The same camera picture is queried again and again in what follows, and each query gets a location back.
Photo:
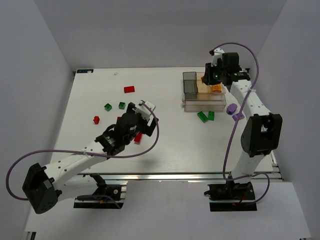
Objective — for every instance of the left corner label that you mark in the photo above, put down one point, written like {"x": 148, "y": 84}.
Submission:
{"x": 85, "y": 71}

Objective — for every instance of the yellow rounded lego brick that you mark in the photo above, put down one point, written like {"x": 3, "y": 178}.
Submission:
{"x": 216, "y": 88}

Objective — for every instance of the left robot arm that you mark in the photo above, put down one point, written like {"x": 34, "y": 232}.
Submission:
{"x": 45, "y": 186}

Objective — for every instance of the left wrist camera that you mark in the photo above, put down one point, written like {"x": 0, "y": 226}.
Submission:
{"x": 144, "y": 108}

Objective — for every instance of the amber container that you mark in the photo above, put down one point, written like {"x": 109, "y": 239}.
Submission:
{"x": 204, "y": 92}

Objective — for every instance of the purple small lego brick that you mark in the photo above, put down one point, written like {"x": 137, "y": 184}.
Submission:
{"x": 238, "y": 116}

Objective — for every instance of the green small lego cube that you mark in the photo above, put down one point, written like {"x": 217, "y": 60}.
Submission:
{"x": 108, "y": 107}

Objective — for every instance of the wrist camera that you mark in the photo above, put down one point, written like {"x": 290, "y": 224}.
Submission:
{"x": 216, "y": 54}
{"x": 144, "y": 108}

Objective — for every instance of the red long lego brick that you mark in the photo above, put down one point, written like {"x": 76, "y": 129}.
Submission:
{"x": 138, "y": 138}

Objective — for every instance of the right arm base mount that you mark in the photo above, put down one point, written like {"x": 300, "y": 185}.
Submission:
{"x": 231, "y": 197}

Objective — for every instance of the smoky grey container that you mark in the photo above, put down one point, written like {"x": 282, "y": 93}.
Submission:
{"x": 190, "y": 88}

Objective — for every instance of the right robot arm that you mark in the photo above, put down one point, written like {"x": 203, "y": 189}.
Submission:
{"x": 262, "y": 131}

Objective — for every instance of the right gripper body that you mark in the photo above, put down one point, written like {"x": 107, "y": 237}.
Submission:
{"x": 208, "y": 78}

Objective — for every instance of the green flat lego plate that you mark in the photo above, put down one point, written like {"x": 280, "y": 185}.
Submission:
{"x": 202, "y": 117}

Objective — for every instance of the small red lego brick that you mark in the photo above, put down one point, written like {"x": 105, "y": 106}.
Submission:
{"x": 96, "y": 119}

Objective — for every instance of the green lego brick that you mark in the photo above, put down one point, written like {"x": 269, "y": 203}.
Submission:
{"x": 211, "y": 116}

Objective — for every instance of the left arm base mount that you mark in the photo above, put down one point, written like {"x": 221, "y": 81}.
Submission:
{"x": 105, "y": 196}

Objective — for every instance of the purple rounded lego brick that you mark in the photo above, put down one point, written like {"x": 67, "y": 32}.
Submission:
{"x": 230, "y": 110}

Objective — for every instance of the clear container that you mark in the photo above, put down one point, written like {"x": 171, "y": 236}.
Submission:
{"x": 223, "y": 89}

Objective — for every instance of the long clear tray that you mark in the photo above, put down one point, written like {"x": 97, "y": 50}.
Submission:
{"x": 217, "y": 103}

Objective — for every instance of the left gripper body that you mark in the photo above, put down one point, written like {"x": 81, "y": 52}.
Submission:
{"x": 141, "y": 122}

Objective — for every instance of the red flat lego brick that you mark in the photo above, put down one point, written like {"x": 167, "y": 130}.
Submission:
{"x": 129, "y": 89}

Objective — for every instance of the aluminium table rail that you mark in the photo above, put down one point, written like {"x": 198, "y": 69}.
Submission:
{"x": 163, "y": 176}

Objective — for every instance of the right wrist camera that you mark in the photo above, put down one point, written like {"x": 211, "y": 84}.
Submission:
{"x": 216, "y": 54}

